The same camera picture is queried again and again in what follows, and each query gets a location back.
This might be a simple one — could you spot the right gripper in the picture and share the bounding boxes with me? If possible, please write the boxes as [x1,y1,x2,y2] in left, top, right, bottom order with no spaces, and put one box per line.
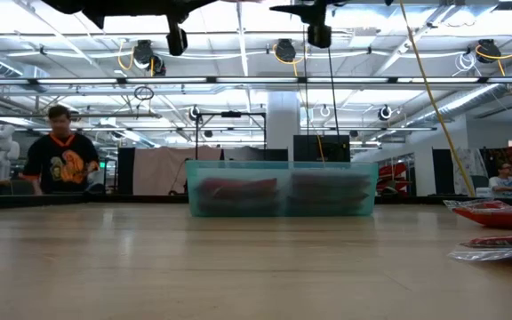
[268,0,341,49]

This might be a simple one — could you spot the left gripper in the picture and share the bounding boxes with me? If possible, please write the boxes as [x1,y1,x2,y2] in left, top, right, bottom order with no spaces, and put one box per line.
[148,0,220,57]

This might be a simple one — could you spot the teal plastic basket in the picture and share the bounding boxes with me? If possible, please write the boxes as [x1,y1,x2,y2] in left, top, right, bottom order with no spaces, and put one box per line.
[185,159,380,219]

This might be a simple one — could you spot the long ceiling light bar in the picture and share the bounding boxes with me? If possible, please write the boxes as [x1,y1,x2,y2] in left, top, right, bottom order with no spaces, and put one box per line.
[0,76,512,85]

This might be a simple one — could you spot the white square pillar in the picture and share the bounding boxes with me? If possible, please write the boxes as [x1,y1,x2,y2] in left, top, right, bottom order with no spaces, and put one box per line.
[266,91,302,162]

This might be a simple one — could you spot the black screen panel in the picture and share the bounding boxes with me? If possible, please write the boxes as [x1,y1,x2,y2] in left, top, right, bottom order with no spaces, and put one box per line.
[292,134,352,164]

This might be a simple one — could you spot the beige partition panel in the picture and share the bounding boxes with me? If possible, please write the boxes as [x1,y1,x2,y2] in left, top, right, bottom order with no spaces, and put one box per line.
[133,146,222,196]

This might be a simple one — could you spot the black partition panel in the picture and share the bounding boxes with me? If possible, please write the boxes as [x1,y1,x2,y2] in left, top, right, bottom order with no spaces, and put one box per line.
[432,148,455,196]
[116,147,136,196]

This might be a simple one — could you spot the person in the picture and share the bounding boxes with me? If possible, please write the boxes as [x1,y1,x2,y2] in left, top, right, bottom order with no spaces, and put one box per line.
[19,104,102,196]
[486,162,512,199]

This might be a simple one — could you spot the red shelf items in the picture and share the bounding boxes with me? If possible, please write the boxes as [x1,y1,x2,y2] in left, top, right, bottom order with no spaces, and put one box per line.
[378,162,411,193]

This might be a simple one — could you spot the white humanoid robot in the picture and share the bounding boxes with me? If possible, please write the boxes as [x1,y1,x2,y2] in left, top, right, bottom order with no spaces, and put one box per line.
[0,124,20,183]

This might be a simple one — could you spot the white patterned cloth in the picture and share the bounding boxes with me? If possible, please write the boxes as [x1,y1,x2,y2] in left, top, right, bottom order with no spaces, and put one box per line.
[454,148,488,190]

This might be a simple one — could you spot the black ceiling cable reel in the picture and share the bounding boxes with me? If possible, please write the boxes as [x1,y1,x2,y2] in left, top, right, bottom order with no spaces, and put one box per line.
[475,37,512,76]
[273,38,305,66]
[131,39,167,76]

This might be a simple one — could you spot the black metal gantry frame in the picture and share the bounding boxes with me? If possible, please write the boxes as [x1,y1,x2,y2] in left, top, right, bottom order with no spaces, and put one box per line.
[195,110,268,161]

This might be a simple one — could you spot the yellow extension cable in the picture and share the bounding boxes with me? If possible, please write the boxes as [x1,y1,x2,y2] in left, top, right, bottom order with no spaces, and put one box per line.
[397,0,478,198]

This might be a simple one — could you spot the dark red wall hanging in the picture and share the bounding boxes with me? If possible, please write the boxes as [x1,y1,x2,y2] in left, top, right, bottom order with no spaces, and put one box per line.
[486,145,512,179]

